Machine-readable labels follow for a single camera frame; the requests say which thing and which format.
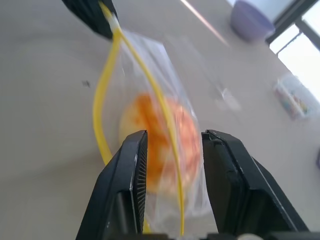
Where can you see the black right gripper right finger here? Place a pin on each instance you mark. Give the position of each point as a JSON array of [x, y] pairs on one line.
[[245, 190]]

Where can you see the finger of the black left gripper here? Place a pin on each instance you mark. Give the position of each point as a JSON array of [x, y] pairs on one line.
[[87, 12], [110, 6]]

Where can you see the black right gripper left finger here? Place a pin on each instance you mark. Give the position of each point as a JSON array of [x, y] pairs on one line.
[[117, 190]]

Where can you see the clear yellow-zip plastic bag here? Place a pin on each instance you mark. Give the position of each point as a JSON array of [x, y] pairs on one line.
[[150, 55]]

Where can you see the orange bun snack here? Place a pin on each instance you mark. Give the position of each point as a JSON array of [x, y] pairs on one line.
[[155, 120]]

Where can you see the clear box of colourful bits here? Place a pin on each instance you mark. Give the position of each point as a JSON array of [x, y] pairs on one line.
[[292, 100]]

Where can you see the purple bowl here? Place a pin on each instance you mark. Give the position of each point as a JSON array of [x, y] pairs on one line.
[[250, 20]]

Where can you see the black window frame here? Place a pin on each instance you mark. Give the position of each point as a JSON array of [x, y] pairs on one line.
[[280, 33]]

